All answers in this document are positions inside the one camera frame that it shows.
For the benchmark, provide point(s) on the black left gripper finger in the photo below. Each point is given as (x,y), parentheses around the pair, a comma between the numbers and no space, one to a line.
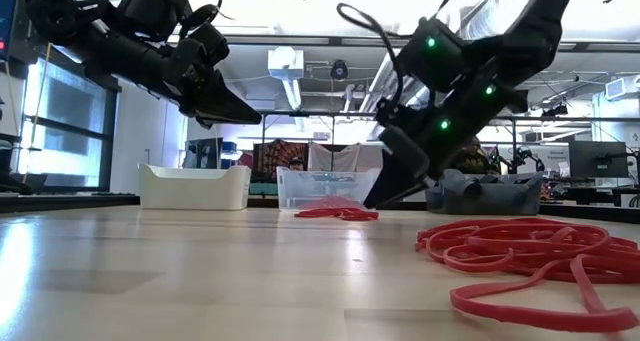
(230,101)
(220,117)

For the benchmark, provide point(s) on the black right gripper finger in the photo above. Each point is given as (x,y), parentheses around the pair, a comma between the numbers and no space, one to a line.
(386,176)
(407,183)

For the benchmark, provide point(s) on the white plastic basket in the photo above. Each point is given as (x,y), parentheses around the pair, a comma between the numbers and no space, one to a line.
(195,188)

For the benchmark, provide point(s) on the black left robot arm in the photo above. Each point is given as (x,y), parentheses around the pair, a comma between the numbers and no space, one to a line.
(125,56)

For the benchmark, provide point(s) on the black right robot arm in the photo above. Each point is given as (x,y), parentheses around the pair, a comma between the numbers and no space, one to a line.
(525,41)

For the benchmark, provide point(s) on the black rubber bands heap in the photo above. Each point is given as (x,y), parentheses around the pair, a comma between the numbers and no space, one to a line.
(505,177)

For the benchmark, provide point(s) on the red rubber band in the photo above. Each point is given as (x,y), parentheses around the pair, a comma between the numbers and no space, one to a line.
(500,308)

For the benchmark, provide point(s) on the dark background screen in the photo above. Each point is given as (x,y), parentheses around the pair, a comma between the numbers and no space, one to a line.
(202,153)

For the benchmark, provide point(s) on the white hanging sheet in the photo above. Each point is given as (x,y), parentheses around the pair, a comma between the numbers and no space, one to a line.
(335,156)

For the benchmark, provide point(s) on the person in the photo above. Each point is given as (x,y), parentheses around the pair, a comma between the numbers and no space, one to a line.
(470,163)

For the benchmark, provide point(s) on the white ceiling air unit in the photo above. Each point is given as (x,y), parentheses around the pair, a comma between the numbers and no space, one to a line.
(285,63)

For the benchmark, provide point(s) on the dark patterned tapestry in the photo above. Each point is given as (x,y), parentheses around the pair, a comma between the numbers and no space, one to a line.
(280,156)

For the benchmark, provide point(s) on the clear plastic basket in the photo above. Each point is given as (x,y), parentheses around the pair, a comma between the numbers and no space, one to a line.
(310,186)

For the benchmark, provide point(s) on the black metal pipe rack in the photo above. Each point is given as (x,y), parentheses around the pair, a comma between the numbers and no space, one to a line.
(310,114)

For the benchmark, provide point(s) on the grey plastic basket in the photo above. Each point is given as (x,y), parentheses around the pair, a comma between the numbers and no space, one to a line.
(490,196)

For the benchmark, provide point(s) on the black background monitor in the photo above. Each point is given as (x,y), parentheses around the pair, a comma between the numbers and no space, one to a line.
(597,159)

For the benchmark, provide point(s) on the large desk monitor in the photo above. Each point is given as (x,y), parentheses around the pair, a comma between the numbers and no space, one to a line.
(6,21)

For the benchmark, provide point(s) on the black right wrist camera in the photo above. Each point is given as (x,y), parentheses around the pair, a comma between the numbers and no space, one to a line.
(387,111)

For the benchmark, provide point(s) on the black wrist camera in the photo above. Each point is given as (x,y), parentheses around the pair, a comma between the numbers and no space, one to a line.
(210,41)
(387,111)

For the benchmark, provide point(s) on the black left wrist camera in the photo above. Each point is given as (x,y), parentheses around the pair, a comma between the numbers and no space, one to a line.
(210,41)

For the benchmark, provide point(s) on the white wall air unit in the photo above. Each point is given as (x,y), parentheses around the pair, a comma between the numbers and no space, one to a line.
(622,87)

